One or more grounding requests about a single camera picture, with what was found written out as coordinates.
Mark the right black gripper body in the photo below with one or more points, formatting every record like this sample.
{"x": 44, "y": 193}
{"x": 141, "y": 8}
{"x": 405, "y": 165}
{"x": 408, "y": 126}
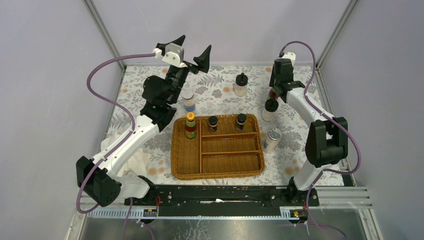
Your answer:
{"x": 273, "y": 79}

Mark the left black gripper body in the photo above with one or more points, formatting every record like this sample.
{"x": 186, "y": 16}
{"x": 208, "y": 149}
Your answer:
{"x": 177, "y": 79}

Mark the blue label shaker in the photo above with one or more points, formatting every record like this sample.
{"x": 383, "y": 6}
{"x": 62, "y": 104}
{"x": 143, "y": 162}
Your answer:
{"x": 188, "y": 100}

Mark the black spout seed bottle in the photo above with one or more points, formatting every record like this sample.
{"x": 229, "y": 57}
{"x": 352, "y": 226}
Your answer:
{"x": 241, "y": 85}

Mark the yellow cap sauce bottle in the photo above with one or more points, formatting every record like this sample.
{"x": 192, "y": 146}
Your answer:
{"x": 272, "y": 94}
{"x": 190, "y": 125}

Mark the small dark spice jar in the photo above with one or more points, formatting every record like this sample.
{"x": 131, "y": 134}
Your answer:
{"x": 213, "y": 123}

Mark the black cap dark jar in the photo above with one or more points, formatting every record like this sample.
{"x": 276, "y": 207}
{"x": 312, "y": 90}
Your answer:
{"x": 240, "y": 121}

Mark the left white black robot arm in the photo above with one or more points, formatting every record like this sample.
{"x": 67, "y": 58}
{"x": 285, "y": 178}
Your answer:
{"x": 97, "y": 176}

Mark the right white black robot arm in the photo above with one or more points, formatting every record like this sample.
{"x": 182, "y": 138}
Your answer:
{"x": 326, "y": 143}

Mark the black cap white jar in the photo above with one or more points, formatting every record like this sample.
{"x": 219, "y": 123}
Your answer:
{"x": 269, "y": 110}

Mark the floral table mat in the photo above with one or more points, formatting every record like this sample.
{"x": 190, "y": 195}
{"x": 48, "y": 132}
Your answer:
{"x": 214, "y": 95}

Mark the silver lid shaker right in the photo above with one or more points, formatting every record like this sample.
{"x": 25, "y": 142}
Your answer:
{"x": 272, "y": 139}

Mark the wicker divided basket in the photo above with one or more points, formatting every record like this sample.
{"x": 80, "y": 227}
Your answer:
{"x": 225, "y": 153}

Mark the white crumpled cloth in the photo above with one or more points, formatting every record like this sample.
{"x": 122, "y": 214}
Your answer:
{"x": 137, "y": 163}

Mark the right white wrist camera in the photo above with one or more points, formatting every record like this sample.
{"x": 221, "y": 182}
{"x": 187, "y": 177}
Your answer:
{"x": 290, "y": 56}

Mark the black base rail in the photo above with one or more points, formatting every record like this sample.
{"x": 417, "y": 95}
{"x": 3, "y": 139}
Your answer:
{"x": 224, "y": 200}

